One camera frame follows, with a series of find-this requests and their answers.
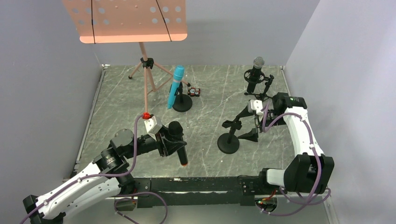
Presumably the black microphone orange tip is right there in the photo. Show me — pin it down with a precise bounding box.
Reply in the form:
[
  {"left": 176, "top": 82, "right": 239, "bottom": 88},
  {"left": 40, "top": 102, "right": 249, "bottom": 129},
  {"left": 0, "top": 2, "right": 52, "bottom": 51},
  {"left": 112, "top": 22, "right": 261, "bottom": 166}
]
[{"left": 168, "top": 121, "right": 188, "bottom": 166}]

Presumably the black tall mic stand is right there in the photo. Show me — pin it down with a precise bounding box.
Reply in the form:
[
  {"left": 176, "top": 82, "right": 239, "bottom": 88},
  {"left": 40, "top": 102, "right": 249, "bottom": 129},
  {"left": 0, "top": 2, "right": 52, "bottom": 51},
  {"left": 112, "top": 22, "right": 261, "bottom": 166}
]
[{"left": 217, "top": 119, "right": 242, "bottom": 154}]

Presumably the black round-base mic stand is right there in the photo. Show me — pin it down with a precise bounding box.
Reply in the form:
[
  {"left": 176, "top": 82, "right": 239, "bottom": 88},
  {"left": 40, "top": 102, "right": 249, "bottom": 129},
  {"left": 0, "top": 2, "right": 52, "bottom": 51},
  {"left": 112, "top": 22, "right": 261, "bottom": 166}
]
[{"left": 172, "top": 83, "right": 192, "bottom": 112}]

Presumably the black shock mount tripod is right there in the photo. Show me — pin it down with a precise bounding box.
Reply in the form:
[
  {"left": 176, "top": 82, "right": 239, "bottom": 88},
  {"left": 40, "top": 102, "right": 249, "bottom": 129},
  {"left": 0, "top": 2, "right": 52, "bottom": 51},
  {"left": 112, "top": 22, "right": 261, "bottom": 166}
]
[{"left": 243, "top": 68, "right": 276, "bottom": 101}]

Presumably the black microphone silver grille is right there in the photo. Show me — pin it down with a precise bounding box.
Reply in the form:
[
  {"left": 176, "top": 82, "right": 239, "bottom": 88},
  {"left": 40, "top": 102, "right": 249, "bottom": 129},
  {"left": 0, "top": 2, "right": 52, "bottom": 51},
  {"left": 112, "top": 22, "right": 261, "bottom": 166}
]
[{"left": 247, "top": 56, "right": 265, "bottom": 93}]

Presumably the blue microphone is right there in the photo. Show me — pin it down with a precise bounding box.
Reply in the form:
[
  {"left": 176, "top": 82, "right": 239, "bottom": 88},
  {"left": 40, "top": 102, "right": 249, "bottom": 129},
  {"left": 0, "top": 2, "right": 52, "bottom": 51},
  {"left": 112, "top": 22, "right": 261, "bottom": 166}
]
[{"left": 167, "top": 65, "right": 184, "bottom": 109}]

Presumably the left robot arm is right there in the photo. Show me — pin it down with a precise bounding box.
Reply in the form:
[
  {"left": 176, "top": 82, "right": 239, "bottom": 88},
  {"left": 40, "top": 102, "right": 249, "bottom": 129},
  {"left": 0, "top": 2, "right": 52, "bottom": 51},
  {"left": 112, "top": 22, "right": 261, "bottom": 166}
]
[{"left": 23, "top": 121, "right": 188, "bottom": 224}]

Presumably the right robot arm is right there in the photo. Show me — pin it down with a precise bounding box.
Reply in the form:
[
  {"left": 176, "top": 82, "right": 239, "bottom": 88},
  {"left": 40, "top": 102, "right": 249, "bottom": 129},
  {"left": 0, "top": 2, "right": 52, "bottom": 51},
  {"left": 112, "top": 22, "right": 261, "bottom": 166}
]
[{"left": 222, "top": 92, "right": 334, "bottom": 194}]

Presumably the pink music stand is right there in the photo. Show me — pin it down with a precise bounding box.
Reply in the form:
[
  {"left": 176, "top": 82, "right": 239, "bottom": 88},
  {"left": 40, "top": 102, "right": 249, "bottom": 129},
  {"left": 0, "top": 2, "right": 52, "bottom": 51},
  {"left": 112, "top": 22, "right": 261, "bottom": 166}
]
[{"left": 62, "top": 0, "right": 188, "bottom": 119}]

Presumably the small red black cube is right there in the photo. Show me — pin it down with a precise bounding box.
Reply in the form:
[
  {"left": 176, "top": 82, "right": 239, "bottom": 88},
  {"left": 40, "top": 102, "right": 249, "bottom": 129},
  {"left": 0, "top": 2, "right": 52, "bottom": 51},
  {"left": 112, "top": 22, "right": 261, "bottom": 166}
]
[{"left": 188, "top": 87, "right": 201, "bottom": 97}]

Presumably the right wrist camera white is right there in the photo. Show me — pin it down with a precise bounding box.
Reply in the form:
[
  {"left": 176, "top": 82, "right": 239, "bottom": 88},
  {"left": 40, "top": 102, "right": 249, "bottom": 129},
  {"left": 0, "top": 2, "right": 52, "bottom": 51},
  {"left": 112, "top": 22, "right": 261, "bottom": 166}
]
[{"left": 247, "top": 99, "right": 263, "bottom": 116}]

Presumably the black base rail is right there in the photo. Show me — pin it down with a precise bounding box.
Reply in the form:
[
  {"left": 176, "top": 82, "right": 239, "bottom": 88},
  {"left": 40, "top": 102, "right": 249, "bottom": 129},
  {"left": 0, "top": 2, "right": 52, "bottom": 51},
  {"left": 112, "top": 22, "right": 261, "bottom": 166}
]
[{"left": 102, "top": 176, "right": 276, "bottom": 208}]

